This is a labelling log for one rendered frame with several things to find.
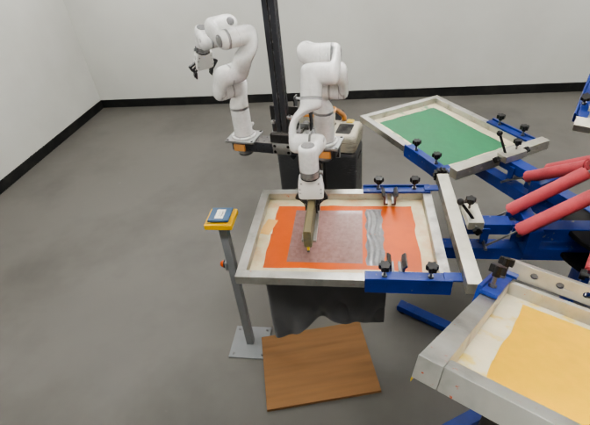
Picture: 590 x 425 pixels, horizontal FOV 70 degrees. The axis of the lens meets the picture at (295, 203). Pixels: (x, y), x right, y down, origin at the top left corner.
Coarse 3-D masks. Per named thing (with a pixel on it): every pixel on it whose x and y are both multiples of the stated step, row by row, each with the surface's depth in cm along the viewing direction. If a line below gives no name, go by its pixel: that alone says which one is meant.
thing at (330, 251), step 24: (288, 240) 177; (336, 240) 174; (360, 240) 173; (408, 240) 171; (264, 264) 166; (288, 264) 165; (312, 264) 164; (336, 264) 163; (360, 264) 162; (408, 264) 160
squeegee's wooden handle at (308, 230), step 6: (312, 204) 165; (306, 210) 163; (312, 210) 162; (306, 216) 159; (312, 216) 159; (306, 222) 156; (312, 222) 157; (306, 228) 154; (312, 228) 156; (306, 234) 153; (312, 234) 156; (306, 240) 154; (312, 240) 156; (306, 246) 156; (312, 246) 156
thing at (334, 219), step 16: (288, 208) 195; (304, 208) 194; (320, 208) 193; (336, 208) 192; (352, 208) 191; (368, 208) 190; (384, 208) 189; (400, 208) 188; (288, 224) 186; (320, 224) 184; (336, 224) 183; (352, 224) 182; (384, 224) 180; (400, 224) 179
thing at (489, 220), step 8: (488, 216) 165; (496, 216) 165; (504, 216) 164; (464, 224) 163; (488, 224) 161; (496, 224) 161; (504, 224) 161; (472, 232) 164; (496, 232) 163; (504, 232) 162
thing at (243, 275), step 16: (272, 192) 201; (288, 192) 200; (336, 192) 196; (352, 192) 195; (256, 208) 192; (432, 208) 180; (256, 224) 182; (432, 224) 172; (256, 240) 176; (432, 240) 165; (240, 272) 159; (256, 272) 158; (272, 272) 157; (288, 272) 157; (304, 272) 156; (320, 272) 155; (336, 272) 155
